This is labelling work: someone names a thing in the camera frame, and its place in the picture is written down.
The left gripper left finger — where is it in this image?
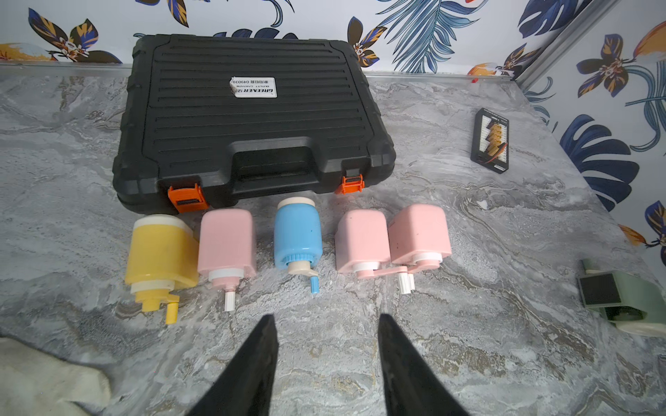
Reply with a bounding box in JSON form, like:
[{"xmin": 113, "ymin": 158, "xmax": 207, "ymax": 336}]
[{"xmin": 188, "ymin": 315, "xmax": 279, "ymax": 415}]

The yellow pencil sharpener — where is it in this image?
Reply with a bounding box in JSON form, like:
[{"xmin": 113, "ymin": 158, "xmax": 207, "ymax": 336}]
[{"xmin": 125, "ymin": 214, "xmax": 199, "ymax": 325}]

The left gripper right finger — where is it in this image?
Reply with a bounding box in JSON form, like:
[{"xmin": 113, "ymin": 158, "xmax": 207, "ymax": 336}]
[{"xmin": 378, "ymin": 314, "xmax": 468, "ymax": 415}]

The white work glove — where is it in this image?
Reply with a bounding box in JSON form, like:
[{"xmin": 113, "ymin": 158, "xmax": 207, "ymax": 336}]
[{"xmin": 1, "ymin": 338, "xmax": 111, "ymax": 415}]

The black plastic tool case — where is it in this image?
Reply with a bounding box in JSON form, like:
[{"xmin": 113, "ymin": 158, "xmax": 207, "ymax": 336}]
[{"xmin": 113, "ymin": 35, "xmax": 396, "ymax": 214}]

